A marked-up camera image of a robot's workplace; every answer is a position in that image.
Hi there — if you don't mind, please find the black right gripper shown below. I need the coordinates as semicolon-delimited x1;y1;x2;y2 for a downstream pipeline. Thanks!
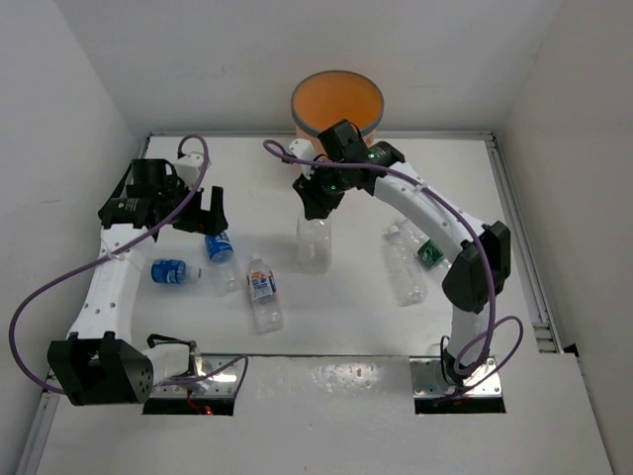
293;159;349;219

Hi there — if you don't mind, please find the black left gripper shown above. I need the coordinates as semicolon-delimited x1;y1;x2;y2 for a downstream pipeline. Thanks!
155;176;226;236

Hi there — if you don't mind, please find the clear square bottle white cap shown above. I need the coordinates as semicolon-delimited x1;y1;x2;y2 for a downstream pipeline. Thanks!
297;216;331;274

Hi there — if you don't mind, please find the clear bottle dark blue label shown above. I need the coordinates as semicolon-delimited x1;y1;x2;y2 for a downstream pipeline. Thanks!
205;232;240;295

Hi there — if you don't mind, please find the clear bottle green label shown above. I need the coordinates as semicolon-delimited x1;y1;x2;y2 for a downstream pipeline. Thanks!
395;218;447;269

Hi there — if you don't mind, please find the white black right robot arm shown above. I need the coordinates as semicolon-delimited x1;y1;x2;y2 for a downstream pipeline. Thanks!
286;120;510;387

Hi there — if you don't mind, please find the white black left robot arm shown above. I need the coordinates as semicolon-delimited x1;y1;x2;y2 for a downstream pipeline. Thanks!
47;152;227;406

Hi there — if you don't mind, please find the orange capybara waste bin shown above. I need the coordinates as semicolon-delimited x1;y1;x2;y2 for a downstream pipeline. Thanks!
291;70;385;148

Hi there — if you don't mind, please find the small bottle blue label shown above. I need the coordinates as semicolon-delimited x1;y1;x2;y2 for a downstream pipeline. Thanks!
150;259;202;285

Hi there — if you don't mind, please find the clear unlabelled crumpled bottle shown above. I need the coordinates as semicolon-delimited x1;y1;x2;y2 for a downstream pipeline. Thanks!
384;225;427;307

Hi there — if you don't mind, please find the clear bottle orange white label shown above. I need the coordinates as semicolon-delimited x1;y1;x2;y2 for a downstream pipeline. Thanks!
246;254;283;334

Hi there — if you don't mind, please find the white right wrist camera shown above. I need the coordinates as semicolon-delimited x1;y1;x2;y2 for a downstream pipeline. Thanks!
289;139;317;180

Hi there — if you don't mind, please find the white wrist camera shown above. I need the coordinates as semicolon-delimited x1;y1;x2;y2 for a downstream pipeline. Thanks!
289;139;317;180
173;152;207;188

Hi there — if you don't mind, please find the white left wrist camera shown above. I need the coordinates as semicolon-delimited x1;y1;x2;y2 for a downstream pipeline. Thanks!
173;152;207;188

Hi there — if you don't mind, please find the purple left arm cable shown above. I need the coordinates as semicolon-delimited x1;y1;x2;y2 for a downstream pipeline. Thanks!
8;135;248;397

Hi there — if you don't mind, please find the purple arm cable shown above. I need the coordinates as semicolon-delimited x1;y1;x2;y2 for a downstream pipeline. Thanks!
8;135;248;397
261;139;525;400

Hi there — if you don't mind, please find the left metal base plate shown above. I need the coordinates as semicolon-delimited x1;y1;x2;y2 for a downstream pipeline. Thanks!
150;353;244;399

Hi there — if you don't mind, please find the metal base plate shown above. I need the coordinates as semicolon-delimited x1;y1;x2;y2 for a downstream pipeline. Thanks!
150;353;244;399
409;357;502;400

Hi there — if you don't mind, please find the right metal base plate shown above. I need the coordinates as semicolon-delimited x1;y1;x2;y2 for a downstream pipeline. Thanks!
409;357;502;400

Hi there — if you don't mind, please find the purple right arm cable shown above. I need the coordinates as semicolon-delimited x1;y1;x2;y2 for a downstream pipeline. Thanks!
261;139;525;400

